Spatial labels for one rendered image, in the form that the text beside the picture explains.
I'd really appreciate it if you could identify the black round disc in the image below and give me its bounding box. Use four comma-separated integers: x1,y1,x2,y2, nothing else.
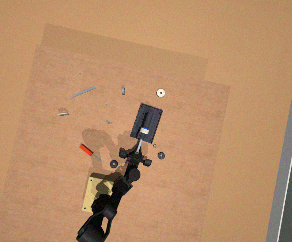
110,160,118,168

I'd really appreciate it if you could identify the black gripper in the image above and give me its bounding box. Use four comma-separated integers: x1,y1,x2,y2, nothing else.
119,145,152,169

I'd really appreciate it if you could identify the red-handled screwdriver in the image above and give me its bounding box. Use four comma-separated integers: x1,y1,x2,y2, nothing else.
80,144,104,163

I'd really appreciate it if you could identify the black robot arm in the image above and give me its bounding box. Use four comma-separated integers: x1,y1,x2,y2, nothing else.
76,153,141,242

